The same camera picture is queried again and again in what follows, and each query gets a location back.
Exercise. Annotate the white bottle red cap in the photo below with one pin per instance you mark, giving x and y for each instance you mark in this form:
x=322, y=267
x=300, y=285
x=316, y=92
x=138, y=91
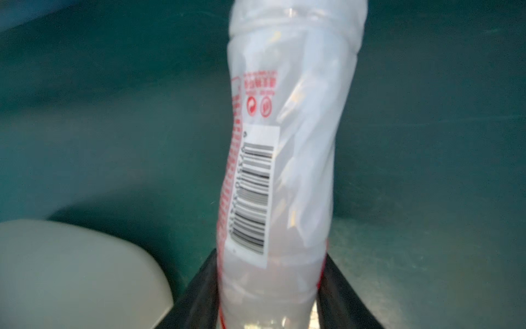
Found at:
x=291, y=65

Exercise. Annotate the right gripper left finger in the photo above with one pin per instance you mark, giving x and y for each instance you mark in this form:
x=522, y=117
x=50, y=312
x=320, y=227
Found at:
x=198, y=306

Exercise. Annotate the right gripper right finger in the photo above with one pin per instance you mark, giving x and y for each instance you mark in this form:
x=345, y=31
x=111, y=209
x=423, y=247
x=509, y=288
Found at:
x=338, y=305

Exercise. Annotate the white plastic trash bin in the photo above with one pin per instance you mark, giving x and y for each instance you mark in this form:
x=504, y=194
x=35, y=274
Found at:
x=57, y=275

